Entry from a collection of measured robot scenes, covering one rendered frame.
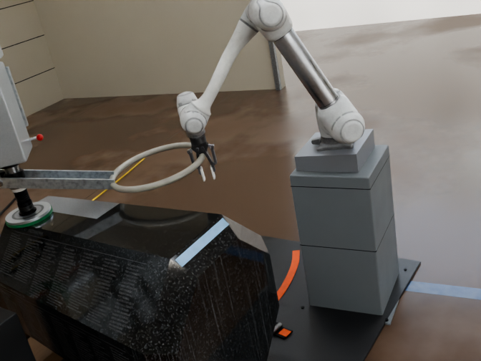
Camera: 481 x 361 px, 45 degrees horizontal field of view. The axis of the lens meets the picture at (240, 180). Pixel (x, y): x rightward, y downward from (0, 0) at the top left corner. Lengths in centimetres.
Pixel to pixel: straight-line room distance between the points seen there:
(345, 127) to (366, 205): 44
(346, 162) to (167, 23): 543
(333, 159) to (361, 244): 45
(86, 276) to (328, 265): 124
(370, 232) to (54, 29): 705
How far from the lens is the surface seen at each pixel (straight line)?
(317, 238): 297
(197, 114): 248
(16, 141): 270
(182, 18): 776
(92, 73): 892
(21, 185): 282
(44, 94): 921
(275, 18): 240
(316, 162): 282
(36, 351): 339
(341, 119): 255
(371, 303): 310
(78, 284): 250
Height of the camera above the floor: 195
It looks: 24 degrees down
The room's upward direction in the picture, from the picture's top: 11 degrees counter-clockwise
